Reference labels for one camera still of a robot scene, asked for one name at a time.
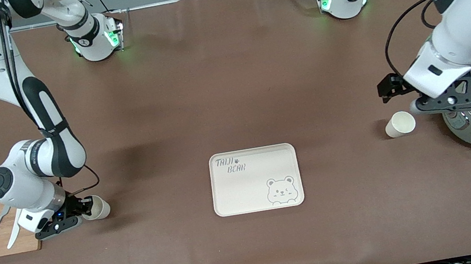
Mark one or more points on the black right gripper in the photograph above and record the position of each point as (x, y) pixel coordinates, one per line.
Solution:
(71, 205)

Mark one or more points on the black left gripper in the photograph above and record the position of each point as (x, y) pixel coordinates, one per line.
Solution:
(391, 86)

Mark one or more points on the white plastic cup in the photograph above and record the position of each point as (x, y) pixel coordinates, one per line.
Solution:
(99, 209)
(400, 125)

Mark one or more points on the white plastic knife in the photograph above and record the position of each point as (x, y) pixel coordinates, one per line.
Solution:
(13, 235)

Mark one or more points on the beige bear print tray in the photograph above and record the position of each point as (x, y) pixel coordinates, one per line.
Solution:
(253, 186)

